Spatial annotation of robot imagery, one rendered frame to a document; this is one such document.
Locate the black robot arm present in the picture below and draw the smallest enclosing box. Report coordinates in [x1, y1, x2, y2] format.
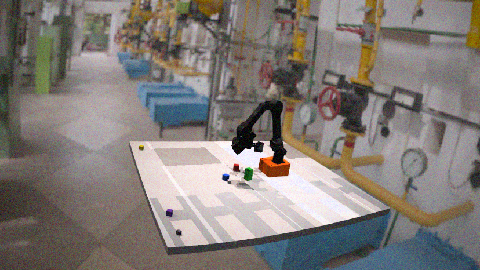
[231, 99, 287, 164]

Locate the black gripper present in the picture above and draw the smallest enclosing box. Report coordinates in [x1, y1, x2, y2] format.
[232, 137, 264, 153]

